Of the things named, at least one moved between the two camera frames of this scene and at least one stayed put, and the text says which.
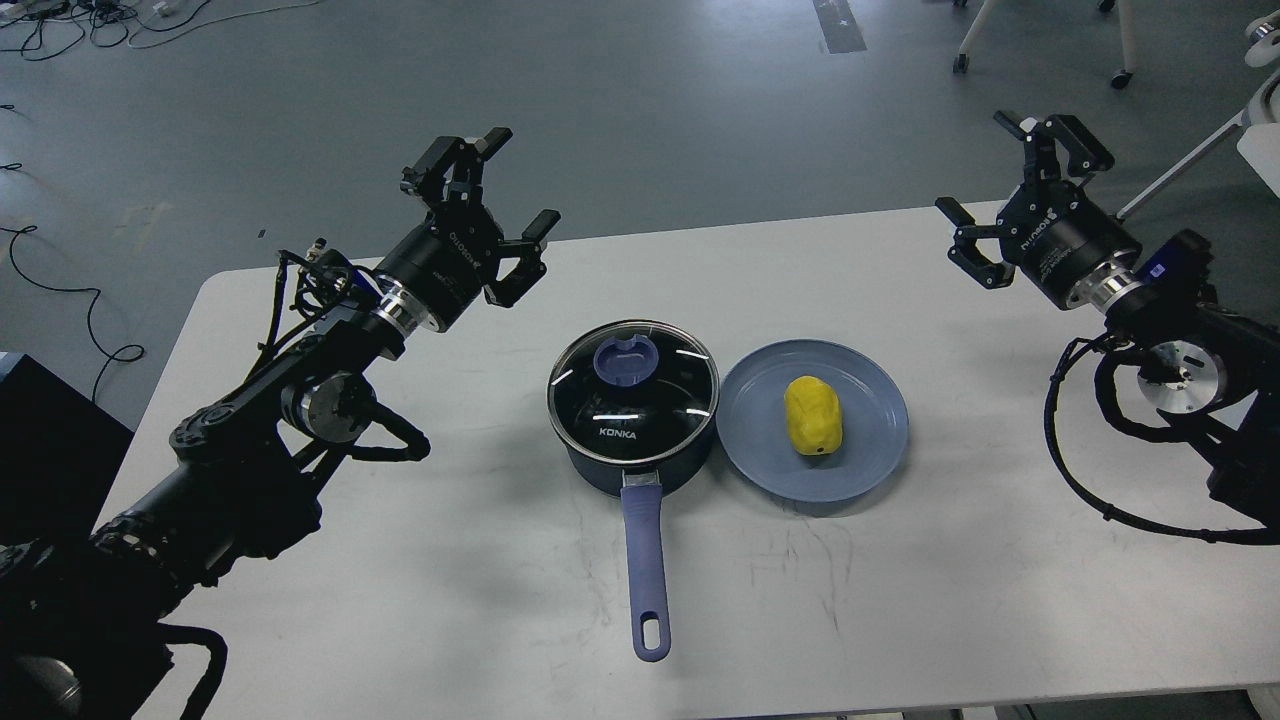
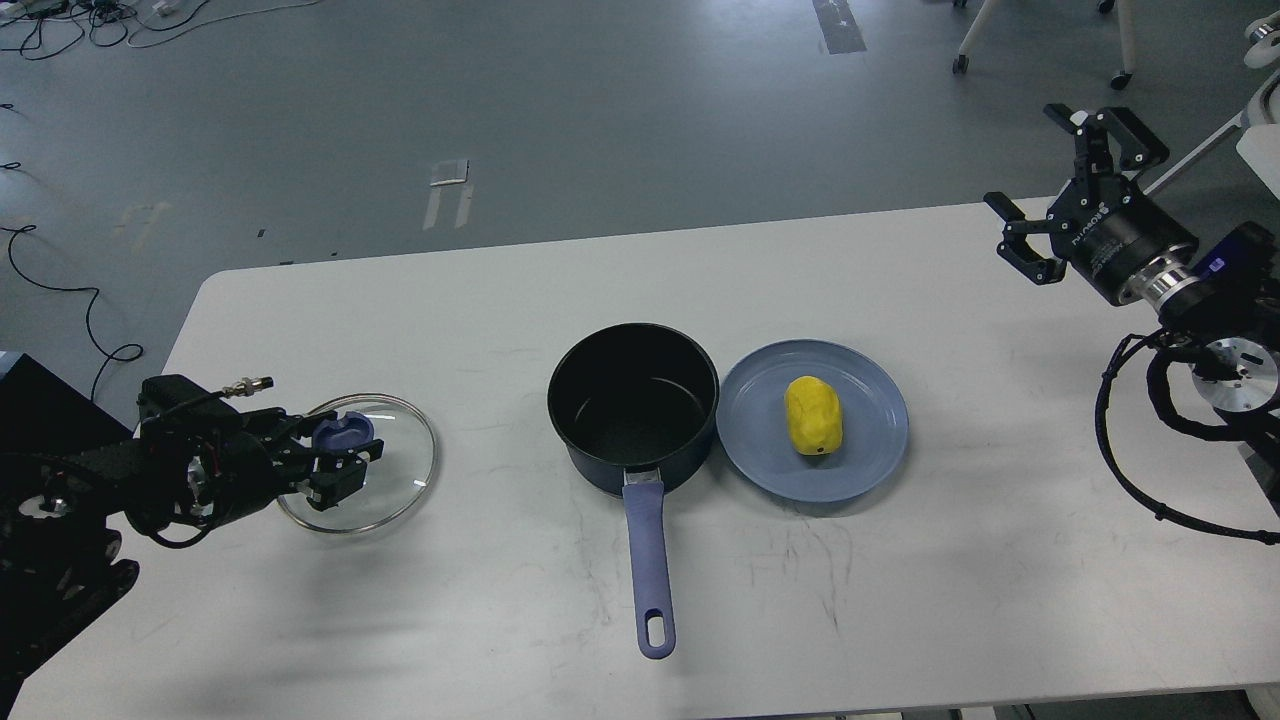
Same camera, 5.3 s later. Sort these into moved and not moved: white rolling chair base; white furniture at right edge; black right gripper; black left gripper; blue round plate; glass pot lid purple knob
Moved: glass pot lid purple knob; black right gripper; black left gripper
Not moved: white furniture at right edge; blue round plate; white rolling chair base
